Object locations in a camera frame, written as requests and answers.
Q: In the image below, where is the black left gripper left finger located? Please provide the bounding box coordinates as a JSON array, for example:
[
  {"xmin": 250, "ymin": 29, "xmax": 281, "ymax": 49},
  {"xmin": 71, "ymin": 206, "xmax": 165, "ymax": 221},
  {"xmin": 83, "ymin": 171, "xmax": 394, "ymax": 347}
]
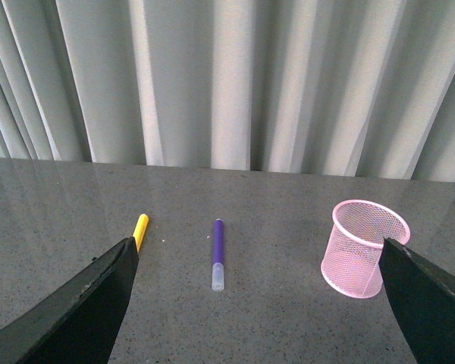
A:
[{"xmin": 0, "ymin": 237, "xmax": 139, "ymax": 363}]

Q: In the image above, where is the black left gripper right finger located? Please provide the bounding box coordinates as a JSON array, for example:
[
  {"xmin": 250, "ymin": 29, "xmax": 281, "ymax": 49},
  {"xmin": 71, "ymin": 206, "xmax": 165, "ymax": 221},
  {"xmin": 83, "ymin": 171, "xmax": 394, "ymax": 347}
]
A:
[{"xmin": 378, "ymin": 238, "xmax": 455, "ymax": 363}]

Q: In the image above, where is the purple highlighter pen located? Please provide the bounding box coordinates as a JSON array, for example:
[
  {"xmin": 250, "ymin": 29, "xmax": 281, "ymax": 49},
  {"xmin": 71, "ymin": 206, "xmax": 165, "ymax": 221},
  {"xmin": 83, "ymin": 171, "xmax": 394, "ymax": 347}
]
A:
[{"xmin": 212, "ymin": 219, "xmax": 224, "ymax": 291}]

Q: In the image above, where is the pink mesh pen cup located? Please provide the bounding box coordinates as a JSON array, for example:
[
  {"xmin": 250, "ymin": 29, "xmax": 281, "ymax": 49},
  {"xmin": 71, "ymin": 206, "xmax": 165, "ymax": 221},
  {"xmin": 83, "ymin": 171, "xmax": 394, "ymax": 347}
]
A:
[{"xmin": 321, "ymin": 199, "xmax": 411, "ymax": 299}]

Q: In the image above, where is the yellow highlighter pen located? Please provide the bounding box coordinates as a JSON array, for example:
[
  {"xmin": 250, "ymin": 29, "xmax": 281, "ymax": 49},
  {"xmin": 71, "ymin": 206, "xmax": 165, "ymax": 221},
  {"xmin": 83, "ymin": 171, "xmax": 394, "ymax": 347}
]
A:
[{"xmin": 133, "ymin": 214, "xmax": 149, "ymax": 252}]

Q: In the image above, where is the grey pleated curtain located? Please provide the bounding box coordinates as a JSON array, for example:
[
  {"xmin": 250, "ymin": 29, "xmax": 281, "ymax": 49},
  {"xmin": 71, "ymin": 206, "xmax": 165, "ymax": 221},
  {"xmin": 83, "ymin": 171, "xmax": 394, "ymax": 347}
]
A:
[{"xmin": 0, "ymin": 1, "xmax": 455, "ymax": 182}]

